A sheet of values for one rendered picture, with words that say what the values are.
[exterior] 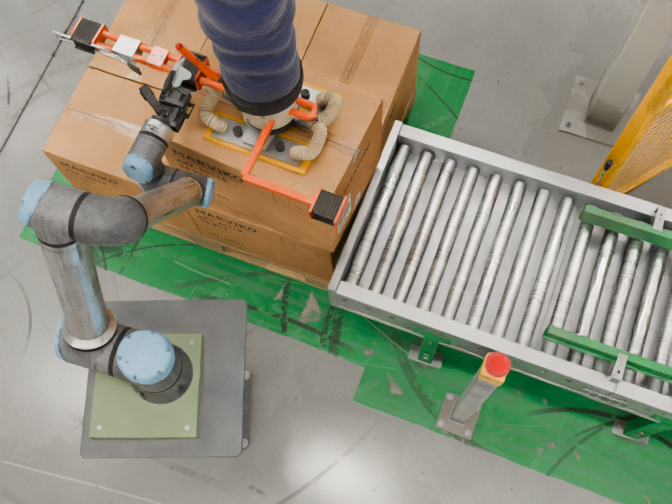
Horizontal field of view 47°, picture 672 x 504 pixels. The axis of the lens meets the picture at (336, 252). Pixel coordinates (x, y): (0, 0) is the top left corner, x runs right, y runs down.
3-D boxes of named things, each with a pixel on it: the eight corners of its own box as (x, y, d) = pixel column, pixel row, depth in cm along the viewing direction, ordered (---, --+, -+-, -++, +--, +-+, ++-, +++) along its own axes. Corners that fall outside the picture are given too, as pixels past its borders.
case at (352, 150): (381, 157, 276) (383, 98, 238) (333, 252, 264) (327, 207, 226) (234, 97, 286) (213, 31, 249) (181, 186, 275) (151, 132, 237)
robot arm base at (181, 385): (195, 399, 238) (190, 393, 228) (133, 408, 236) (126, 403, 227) (190, 339, 244) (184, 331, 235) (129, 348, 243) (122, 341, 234)
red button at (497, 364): (511, 359, 216) (514, 356, 212) (504, 383, 214) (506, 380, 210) (487, 351, 217) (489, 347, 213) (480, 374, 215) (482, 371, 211)
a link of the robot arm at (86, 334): (111, 385, 226) (67, 226, 166) (56, 367, 227) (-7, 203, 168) (134, 342, 235) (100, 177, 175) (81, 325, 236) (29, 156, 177)
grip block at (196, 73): (213, 67, 233) (209, 55, 227) (198, 93, 230) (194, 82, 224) (188, 58, 234) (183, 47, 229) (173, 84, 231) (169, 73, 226)
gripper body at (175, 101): (196, 103, 230) (179, 137, 226) (170, 95, 231) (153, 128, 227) (190, 89, 222) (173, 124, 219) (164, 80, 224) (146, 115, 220)
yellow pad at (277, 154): (318, 149, 233) (317, 141, 228) (305, 177, 230) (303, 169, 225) (217, 113, 239) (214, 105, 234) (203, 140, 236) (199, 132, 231)
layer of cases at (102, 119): (416, 84, 345) (421, 30, 307) (335, 284, 315) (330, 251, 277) (175, 10, 364) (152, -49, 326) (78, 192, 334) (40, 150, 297)
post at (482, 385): (469, 410, 310) (511, 359, 216) (464, 426, 308) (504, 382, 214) (453, 404, 311) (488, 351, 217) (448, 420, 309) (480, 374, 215)
